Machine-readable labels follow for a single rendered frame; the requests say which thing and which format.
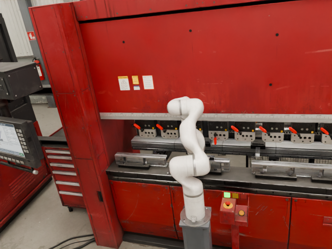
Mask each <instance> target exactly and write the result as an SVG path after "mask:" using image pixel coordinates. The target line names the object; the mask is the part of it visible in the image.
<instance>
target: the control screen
mask: <svg viewBox="0 0 332 249"><path fill-rule="evenodd" d="M0 143H1V144H2V146H0V151H2V152H6V153H10V154H14V155H18V156H22V157H25V156H24V153H23V151H22V148H21V145H20V142H19V140H18V137H17V134H16V132H15V129H14V126H13V125H11V124H3V123H0Z"/></svg>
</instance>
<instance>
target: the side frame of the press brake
mask: <svg viewBox="0 0 332 249"><path fill-rule="evenodd" d="M28 10H29V13H30V16H31V20H32V23H33V26H34V30H35V33H36V37H37V40H38V44H39V47H40V50H41V55H42V58H43V62H44V65H45V68H46V72H47V75H48V79H49V82H50V86H51V89H52V93H53V96H54V99H55V103H56V106H57V110H58V113H59V117H60V120H61V123H62V127H63V130H64V133H65V137H66V140H67V144H68V147H69V151H70V154H71V158H72V161H73V164H74V168H75V171H76V175H77V178H78V182H79V185H80V189H81V192H82V196H83V200H84V203H85V207H86V210H87V214H88V217H89V220H90V223H91V227H92V230H93V234H94V237H95V241H96V244H97V246H104V247H110V248H115V249H119V247H120V245H121V243H122V241H123V236H124V234H125V231H124V230H123V228H122V226H121V223H120V221H119V219H118V216H117V212H116V208H115V204H114V199H113V195H112V191H111V187H110V183H109V179H108V175H107V174H106V169H107V168H108V167H109V166H110V165H111V164H112V162H113V161H114V160H115V154H116V153H117V152H124V153H140V150H133V149H132V145H131V140H132V139H133V138H134V137H135V136H136V135H137V132H136V128H135V127H132V125H131V124H135V121H134V120H116V119H101V118H100V114H99V109H98V105H97V100H96V96H95V91H94V87H93V83H92V78H91V74H90V69H89V65H88V61H87V56H86V52H85V48H84V43H83V38H82V34H81V29H80V24H81V23H85V22H84V21H77V18H76V13H75V9H74V5H73V2H64V3H54V4H47V5H40V6H33V7H29V8H28Z"/></svg>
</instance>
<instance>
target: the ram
mask: <svg viewBox="0 0 332 249"><path fill-rule="evenodd" d="M80 29H81V34H82V38H83V43H84V48H85V52H86V56H87V61H88V65H89V69H90V74H91V78H92V83H93V87H94V91H95V96H96V100H97V105H98V109H99V112H100V113H168V111H167V105H168V103H169V102H170V101H171V100H173V99H177V98H181V97H184V96H187V97H189V98H190V99H192V98H197V99H199V100H201V101H202V102H203V105H204V111H203V114H303V115H332V0H289V1H280V2H271V3H262V4H252V5H243V6H234V7H225V8H216V9H207V10H197V11H188V12H179V13H170V14H161V15H152V16H142V17H133V18H124V19H115V20H106V21H97V22H87V23H81V24H80ZM148 75H152V77H153V84H154V89H144V85H143V78H142V76H148ZM122 76H127V77H128V83H129V88H130V90H121V89H120V84H119V79H118V77H122ZM132 76H138V81H139V84H133V81H132ZM138 85H139V88H140V90H134V86H138ZM100 118H101V119H116V120H176V121H181V117H124V116H100ZM198 121H236V122H296V123H332V119H280V118H202V117H200V118H199V119H198Z"/></svg>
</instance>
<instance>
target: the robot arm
mask: <svg viewBox="0 0 332 249"><path fill-rule="evenodd" d="M167 111H168V113H169V114H170V115H173V116H181V125H180V128H179V131H180V139H181V142H182V144H183V146H184V147H185V149H186V150H187V153H186V154H187V155H188V156H178V157H174V158H172V159H171V160H170V162H169V171H170V174H171V175H172V177H173V178H174V179H175V180H177V181H178V182H179V183H180V184H181V185H182V188H183V196H184V204H185V208H184V209H183V210H182V211H181V213H180V218H181V221H182V222H183V223H184V224H186V225H188V226H191V227H199V226H203V225H205V224H207V223H208V222H209V221H210V218H211V213H210V210H209V209H208V208H207V207H206V206H205V203H204V191H203V184H202V182H201V181H200V180H199V179H197V178H195V177H193V176H202V175H206V174H208V173H209V171H210V161H209V159H208V157H207V155H206V154H205V152H204V150H205V139H204V136H203V134H202V133H201V132H200V131H199V130H198V129H196V122H197V120H198V119H199V118H200V116H201V115H202V113H203V111H204V105H203V102H202V101H201V100H199V99H197V98H192V99H190V98H189V97H187V96H184V97H181V98H177V99H173V100H171V101H170V102H169V103H168V105H167Z"/></svg>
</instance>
